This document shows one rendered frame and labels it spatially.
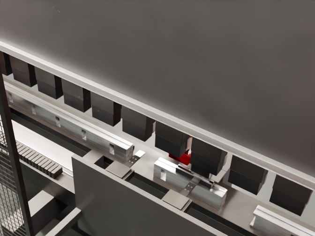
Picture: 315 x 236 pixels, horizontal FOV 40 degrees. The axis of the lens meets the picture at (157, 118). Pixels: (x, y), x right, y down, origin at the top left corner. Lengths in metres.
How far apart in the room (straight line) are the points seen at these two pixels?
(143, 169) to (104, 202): 0.61
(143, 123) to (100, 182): 0.50
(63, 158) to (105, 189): 0.60
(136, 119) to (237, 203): 0.65
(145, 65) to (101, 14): 0.25
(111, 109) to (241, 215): 0.82
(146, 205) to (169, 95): 0.42
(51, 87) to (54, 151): 0.37
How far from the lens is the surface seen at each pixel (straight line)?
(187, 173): 2.14
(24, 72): 2.57
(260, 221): 2.08
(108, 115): 2.22
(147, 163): 2.35
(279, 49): 1.36
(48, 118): 2.63
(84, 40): 1.81
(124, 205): 1.68
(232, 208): 2.19
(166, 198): 1.97
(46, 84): 2.45
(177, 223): 1.55
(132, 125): 2.13
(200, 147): 1.96
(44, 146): 2.32
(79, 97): 2.30
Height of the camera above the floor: 2.50
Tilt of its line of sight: 38 degrees down
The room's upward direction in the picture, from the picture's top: 3 degrees clockwise
